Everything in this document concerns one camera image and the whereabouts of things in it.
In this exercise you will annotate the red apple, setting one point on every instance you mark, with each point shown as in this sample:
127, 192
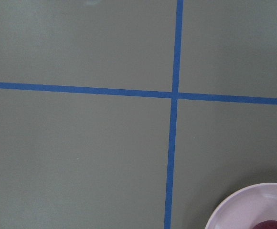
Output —
269, 224

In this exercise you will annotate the blue tape line lengthwise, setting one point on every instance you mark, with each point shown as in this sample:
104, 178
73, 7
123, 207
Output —
173, 115

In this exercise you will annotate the blue tape line crosswise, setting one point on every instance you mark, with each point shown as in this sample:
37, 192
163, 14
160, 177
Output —
138, 93

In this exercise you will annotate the pink plate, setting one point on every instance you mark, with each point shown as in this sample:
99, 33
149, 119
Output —
246, 208

